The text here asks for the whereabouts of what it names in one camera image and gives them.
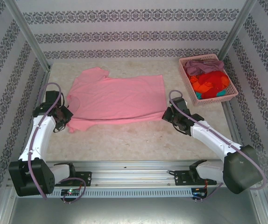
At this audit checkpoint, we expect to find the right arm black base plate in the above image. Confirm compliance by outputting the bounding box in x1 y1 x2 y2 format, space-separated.
174 169 218 186

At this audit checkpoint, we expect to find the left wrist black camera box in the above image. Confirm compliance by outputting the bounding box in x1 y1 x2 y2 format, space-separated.
45 90 63 105

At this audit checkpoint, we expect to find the galvanised metal sheet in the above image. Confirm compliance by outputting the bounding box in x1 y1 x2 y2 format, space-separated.
7 197 268 224

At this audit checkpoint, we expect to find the pink plastic basket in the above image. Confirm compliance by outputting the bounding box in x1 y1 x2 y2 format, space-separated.
178 54 239 107

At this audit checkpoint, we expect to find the orange t-shirt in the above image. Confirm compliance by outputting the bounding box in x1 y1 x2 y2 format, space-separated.
190 76 210 93

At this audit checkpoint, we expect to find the mauve t-shirt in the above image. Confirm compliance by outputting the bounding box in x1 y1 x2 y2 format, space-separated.
185 60 225 77

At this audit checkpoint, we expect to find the aluminium frame post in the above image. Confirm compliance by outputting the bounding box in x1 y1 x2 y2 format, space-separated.
210 0 258 69
4 0 52 71

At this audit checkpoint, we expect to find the pink t-shirt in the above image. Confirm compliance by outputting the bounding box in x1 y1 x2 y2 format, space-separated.
66 67 167 133

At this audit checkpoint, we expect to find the aluminium side rail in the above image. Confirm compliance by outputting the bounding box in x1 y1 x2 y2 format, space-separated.
214 68 251 168
16 70 51 170

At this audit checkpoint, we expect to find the slotted grey cable duct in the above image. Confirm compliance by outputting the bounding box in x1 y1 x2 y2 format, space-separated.
16 188 193 198

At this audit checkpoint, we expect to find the aluminium mounting rail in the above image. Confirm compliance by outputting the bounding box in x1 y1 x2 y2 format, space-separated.
7 160 258 187

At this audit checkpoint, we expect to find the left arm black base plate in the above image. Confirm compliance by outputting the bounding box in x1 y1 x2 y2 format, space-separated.
49 171 92 187

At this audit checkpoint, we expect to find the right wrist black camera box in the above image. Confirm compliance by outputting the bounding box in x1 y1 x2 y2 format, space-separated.
171 97 188 112

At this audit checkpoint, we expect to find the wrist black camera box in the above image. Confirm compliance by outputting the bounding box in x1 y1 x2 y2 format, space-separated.
45 90 63 105
171 97 188 112

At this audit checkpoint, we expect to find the teal t-shirt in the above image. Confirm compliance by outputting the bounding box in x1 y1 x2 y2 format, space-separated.
196 90 227 100

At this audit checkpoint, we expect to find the red t-shirt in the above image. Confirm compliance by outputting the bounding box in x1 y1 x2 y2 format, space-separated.
196 71 230 98

